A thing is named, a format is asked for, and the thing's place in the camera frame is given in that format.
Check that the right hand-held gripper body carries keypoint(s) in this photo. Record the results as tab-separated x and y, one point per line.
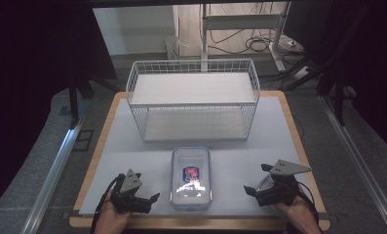
282	191

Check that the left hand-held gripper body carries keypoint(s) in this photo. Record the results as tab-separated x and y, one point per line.
129	183

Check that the clear plastic food container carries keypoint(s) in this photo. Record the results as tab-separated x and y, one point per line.
191	162

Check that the person's right hand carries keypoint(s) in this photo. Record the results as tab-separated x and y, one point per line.
300	217

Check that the person's left hand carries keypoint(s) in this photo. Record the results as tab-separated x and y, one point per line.
109	219

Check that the black stand legs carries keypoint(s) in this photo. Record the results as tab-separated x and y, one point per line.
75	94

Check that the black tripod legs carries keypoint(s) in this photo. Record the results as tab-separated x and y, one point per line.
330	81

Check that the white metal stand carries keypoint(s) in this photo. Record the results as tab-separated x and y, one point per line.
239	21

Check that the dark curtain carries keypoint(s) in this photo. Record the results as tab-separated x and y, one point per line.
369	48
28	65

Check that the aluminium rail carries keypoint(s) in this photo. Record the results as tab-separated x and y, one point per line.
51	178
360	162

